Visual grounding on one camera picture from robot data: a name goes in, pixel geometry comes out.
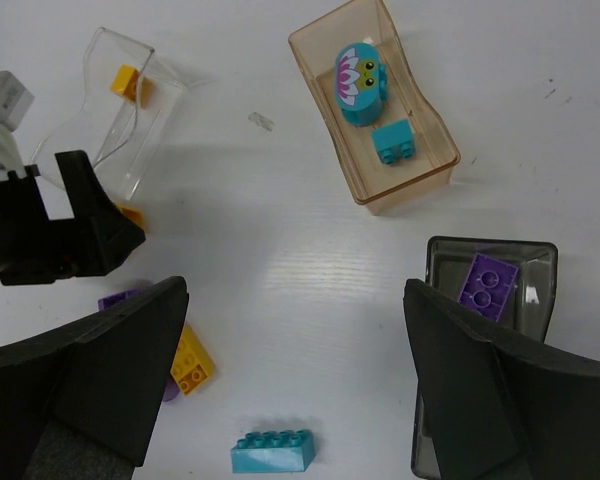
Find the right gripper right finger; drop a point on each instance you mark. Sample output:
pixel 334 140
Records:
pixel 500 404

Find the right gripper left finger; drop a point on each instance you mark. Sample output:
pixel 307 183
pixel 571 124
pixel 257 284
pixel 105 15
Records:
pixel 81 401

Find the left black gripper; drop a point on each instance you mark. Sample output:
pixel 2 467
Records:
pixel 36 250

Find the yellow oval lego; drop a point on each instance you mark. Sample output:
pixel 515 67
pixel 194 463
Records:
pixel 133 214

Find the purple sloped lego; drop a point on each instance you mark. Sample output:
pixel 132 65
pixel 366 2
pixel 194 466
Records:
pixel 111 300

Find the purple oval lego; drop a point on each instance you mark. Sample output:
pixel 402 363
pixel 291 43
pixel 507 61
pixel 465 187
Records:
pixel 171 390

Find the yellow rectangular lego brick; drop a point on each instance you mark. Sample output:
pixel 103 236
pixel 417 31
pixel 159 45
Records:
pixel 192 366

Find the purple rectangular lego brick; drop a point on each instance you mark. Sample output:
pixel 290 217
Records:
pixel 488 286

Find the small yellow lego brick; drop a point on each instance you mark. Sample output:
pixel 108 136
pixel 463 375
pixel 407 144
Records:
pixel 128 85

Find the long teal lego brick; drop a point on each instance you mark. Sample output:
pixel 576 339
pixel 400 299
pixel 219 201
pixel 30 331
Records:
pixel 287 451

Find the teal oval flower lego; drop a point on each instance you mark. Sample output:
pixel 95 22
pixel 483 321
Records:
pixel 361 83

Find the small teal lego brick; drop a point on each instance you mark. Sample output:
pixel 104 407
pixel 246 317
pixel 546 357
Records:
pixel 394 142

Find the dark grey plastic container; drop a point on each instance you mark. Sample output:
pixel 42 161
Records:
pixel 531 304

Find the clear plastic container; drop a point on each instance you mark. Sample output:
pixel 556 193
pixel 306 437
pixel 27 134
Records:
pixel 119 137

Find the amber plastic container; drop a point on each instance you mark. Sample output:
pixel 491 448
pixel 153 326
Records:
pixel 373 185

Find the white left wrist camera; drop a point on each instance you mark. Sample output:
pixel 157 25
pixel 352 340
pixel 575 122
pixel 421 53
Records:
pixel 15 101

